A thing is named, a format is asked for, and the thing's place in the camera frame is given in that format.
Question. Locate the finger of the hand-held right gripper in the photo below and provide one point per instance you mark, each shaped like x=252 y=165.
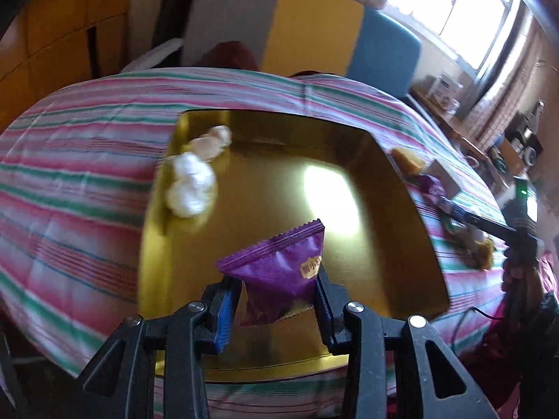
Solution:
x=476 y=221

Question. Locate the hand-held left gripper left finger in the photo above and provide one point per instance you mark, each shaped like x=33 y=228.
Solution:
x=223 y=314

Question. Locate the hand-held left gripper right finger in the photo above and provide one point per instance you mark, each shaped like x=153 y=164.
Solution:
x=327 y=316

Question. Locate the yellow plush toy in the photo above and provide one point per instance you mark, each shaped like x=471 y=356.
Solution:
x=484 y=252

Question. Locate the gold metal tray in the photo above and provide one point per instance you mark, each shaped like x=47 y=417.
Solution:
x=349 y=270

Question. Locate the white carton box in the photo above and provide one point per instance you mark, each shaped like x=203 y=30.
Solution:
x=445 y=180

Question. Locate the purple snack packet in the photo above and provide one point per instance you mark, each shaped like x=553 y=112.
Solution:
x=430 y=187
x=279 y=266

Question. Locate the person's right forearm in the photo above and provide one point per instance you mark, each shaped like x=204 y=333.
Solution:
x=548 y=327

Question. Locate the person's right hand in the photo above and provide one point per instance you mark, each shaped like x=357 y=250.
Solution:
x=537 y=283

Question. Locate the cluttered side shelf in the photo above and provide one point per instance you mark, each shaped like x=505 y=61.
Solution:
x=519 y=139

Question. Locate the white wrapped bun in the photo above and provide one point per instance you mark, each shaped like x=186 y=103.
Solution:
x=190 y=183

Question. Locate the white boxes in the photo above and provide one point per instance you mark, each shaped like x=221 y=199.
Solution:
x=445 y=89

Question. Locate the person's red clothing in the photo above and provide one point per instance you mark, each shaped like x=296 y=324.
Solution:
x=493 y=358

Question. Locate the beige wrapped pastry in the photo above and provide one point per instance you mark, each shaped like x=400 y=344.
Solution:
x=212 y=140

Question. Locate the striped bed sheet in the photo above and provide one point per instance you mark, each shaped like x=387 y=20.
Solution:
x=87 y=183

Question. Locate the window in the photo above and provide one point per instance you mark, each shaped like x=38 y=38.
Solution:
x=471 y=4

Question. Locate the grey yellow blue headboard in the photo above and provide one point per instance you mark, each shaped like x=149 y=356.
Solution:
x=305 y=30

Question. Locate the dark red cloth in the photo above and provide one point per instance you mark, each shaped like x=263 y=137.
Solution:
x=231 y=54

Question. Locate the black rolled mat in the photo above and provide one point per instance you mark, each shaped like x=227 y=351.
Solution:
x=174 y=8

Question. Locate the wooden wardrobe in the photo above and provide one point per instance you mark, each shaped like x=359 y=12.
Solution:
x=56 y=30

